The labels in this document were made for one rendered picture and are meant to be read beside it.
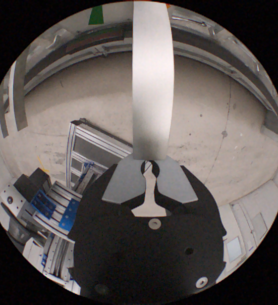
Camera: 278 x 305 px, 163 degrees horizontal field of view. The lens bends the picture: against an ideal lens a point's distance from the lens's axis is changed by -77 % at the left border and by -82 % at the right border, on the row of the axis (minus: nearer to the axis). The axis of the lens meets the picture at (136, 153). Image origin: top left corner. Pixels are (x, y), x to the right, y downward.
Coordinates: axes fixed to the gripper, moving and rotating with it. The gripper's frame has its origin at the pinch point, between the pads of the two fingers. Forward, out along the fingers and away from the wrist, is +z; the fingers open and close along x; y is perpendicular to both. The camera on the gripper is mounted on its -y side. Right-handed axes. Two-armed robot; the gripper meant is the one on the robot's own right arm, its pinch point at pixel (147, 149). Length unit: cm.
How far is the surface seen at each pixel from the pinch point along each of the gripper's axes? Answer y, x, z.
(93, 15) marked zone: -30.6, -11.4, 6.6
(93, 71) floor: -41, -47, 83
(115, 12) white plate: -30.7, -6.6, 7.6
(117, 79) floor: -27, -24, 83
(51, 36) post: -33.5, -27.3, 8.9
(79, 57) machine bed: -54, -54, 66
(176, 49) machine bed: -55, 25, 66
